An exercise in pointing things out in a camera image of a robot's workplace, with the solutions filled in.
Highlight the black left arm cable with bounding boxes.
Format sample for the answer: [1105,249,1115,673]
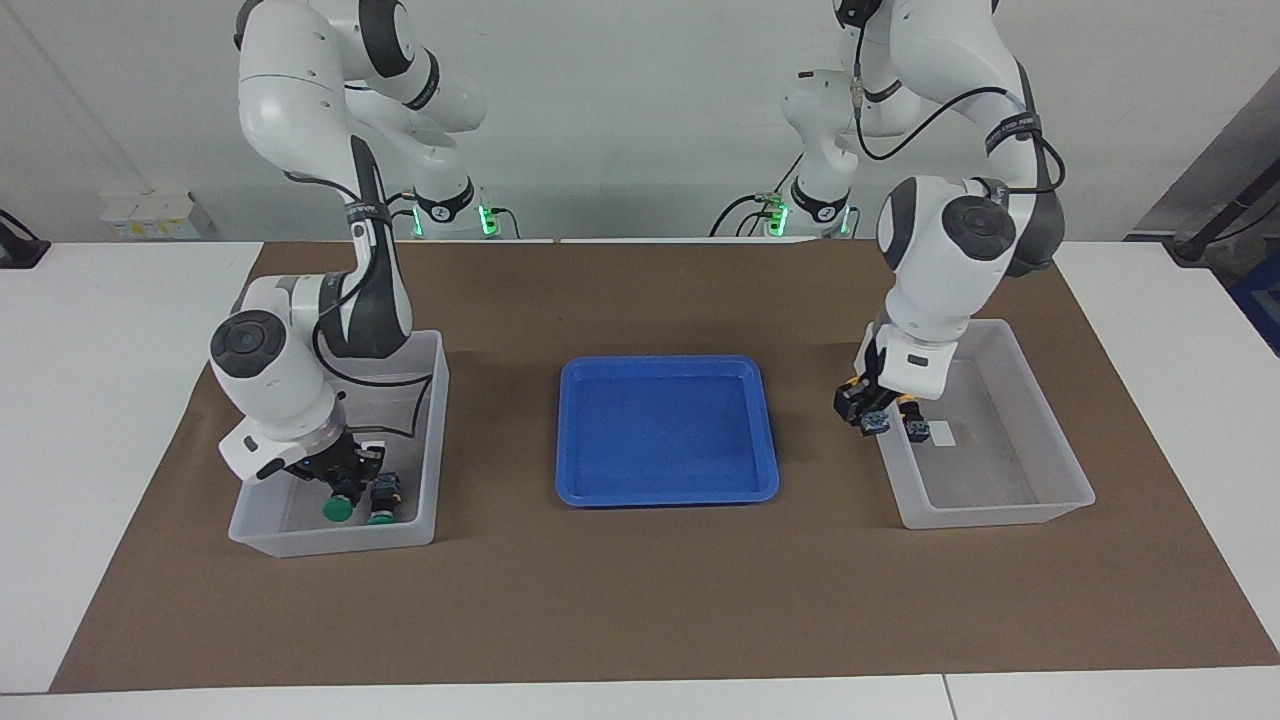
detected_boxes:
[853,0,1068,196]

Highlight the translucent white plastic box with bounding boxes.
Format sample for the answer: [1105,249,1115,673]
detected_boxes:
[853,318,1097,531]
[228,330,451,559]

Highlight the black right base cables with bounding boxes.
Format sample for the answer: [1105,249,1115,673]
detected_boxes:
[385,185,521,241]

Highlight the black base cables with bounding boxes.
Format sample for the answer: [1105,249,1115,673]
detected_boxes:
[385,185,521,241]
[708,150,861,241]

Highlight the brown paper table mat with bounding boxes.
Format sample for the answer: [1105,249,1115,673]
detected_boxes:
[50,238,1280,693]

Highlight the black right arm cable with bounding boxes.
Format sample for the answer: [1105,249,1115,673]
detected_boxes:
[283,170,438,436]

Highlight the blue plastic tray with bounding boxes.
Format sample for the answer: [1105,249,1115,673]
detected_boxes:
[555,355,781,509]

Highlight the green push button switch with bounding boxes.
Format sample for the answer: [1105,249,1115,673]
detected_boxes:
[320,478,363,525]
[365,470,403,527]

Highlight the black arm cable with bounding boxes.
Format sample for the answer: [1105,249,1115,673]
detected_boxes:
[283,170,438,436]
[853,0,1068,196]

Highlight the blue crate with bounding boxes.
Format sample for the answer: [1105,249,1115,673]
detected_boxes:
[1228,245,1280,359]

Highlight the black left base cables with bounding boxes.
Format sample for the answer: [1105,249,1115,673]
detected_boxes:
[708,150,861,241]

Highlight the black desk clamp object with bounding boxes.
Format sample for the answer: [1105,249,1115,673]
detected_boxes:
[0,208,51,269]

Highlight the black pole stand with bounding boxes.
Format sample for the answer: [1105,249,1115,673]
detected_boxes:
[1165,155,1280,266]

